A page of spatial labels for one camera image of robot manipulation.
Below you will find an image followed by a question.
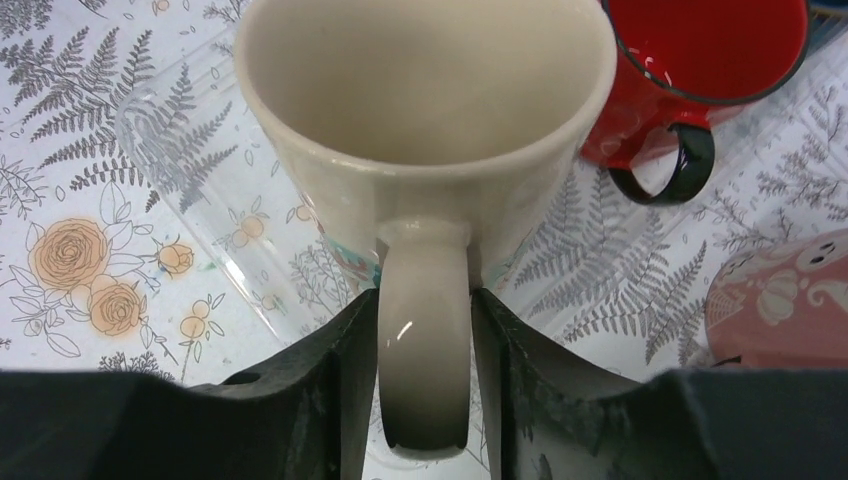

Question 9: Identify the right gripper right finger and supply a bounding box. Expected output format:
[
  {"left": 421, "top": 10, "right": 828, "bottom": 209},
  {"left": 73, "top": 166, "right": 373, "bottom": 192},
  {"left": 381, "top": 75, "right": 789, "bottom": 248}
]
[{"left": 471, "top": 289, "right": 847, "bottom": 479}]

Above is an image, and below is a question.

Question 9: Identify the pink ghost mug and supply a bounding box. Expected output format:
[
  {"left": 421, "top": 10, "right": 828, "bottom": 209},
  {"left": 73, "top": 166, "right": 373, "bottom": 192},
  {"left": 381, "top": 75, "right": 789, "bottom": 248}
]
[{"left": 705, "top": 229, "right": 847, "bottom": 368}]

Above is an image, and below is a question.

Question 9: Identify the clear plastic tray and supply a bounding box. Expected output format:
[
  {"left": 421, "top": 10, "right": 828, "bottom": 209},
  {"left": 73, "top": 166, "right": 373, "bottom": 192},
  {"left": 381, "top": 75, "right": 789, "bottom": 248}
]
[{"left": 118, "top": 30, "right": 847, "bottom": 351}]

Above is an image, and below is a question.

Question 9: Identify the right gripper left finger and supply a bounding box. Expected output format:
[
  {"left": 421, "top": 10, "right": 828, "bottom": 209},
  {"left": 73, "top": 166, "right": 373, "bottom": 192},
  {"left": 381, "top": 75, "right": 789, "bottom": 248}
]
[{"left": 1, "top": 290, "right": 378, "bottom": 479}]

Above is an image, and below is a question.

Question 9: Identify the tall cream illustrated mug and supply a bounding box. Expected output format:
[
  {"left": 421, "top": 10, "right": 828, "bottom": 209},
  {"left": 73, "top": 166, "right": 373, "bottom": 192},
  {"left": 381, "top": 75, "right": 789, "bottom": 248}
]
[{"left": 234, "top": 1, "right": 617, "bottom": 458}]

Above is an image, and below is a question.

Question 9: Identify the blue ribbed mug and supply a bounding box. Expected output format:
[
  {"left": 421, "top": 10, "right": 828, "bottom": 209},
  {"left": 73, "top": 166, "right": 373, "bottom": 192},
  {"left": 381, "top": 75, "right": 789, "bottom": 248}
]
[{"left": 808, "top": 0, "right": 847, "bottom": 54}]

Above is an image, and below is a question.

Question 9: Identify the red mug black handle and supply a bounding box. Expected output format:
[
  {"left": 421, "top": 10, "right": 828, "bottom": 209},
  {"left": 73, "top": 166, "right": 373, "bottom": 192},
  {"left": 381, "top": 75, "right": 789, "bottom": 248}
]
[{"left": 581, "top": 0, "right": 811, "bottom": 205}]

